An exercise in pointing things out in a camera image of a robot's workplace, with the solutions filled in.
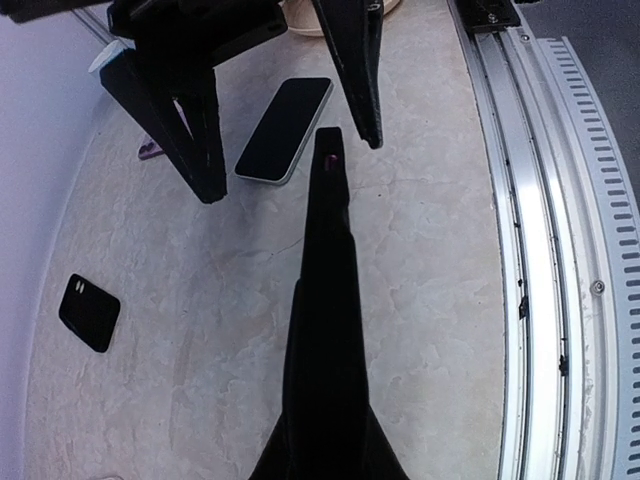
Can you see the white-edged phone screen up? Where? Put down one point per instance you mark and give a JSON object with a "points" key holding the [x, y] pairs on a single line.
{"points": [[274, 148]]}

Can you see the purple phone back up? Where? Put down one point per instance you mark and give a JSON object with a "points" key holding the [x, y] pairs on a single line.
{"points": [[149, 149]]}

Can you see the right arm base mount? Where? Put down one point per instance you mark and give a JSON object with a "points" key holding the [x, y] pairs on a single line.
{"points": [[487, 16]]}

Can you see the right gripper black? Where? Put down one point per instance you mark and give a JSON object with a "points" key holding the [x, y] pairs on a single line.
{"points": [[166, 81]]}

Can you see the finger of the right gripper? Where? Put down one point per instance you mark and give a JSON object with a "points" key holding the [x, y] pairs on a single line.
{"points": [[353, 33]]}

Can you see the purple-edged phone screen up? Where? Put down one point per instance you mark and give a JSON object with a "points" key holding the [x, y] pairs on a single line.
{"points": [[330, 162]]}

